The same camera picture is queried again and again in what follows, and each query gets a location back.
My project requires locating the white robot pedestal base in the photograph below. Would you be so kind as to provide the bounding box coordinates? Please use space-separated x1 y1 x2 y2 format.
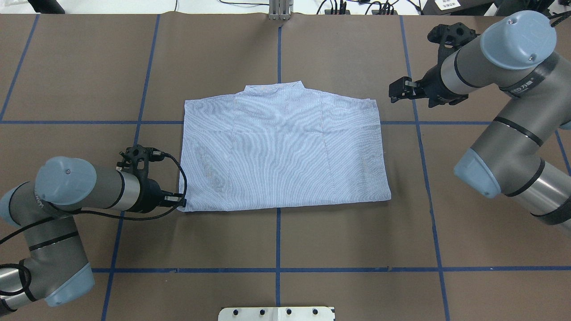
218 306 336 321

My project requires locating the aluminium frame post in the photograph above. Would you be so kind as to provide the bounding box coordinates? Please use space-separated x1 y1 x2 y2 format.
269 0 293 21

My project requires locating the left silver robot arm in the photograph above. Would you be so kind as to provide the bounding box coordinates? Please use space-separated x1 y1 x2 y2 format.
1 156 187 316

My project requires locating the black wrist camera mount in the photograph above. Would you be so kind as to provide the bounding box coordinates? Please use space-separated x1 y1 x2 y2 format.
427 22 479 66
116 144 166 180

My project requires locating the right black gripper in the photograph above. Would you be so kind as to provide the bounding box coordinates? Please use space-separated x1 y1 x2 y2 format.
388 66 467 108

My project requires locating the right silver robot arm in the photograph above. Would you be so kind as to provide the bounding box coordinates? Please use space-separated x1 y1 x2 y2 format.
388 10 571 233

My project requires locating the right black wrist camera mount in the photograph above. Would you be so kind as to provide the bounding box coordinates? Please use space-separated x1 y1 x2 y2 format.
427 22 479 66

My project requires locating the black cable bundle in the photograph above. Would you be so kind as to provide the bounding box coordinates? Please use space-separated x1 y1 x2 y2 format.
316 0 422 16

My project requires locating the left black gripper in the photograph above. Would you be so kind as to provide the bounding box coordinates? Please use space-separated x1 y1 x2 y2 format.
136 178 187 214

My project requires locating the light blue striped shirt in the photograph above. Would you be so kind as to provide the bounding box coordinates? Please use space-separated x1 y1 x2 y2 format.
179 81 392 212

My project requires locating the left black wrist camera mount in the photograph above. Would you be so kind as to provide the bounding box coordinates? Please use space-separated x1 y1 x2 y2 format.
116 144 166 180

